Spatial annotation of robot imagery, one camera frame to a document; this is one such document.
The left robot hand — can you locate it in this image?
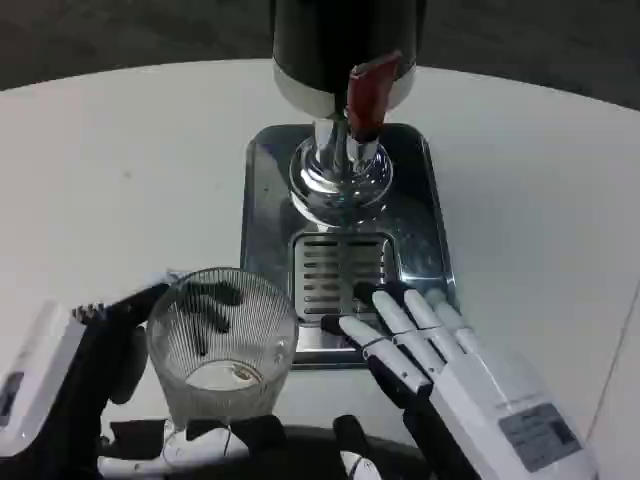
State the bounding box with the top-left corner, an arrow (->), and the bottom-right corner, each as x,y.
0,272 -> 287,480

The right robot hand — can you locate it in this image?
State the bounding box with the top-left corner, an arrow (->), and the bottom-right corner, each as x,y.
319,281 -> 599,480

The clear ribbed glass cup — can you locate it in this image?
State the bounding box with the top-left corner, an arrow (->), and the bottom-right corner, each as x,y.
145,266 -> 301,427

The slotted steel drip grid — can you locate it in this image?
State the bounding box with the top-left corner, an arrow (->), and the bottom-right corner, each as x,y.
288,230 -> 397,324

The steel drip tray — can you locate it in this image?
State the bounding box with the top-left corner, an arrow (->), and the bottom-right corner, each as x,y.
239,122 -> 458,372

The red tap handle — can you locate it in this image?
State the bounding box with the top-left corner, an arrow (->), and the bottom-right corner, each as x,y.
347,49 -> 402,133

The black drink dispenser steel pedestal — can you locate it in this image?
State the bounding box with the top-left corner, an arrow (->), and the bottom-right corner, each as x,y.
269,0 -> 419,227

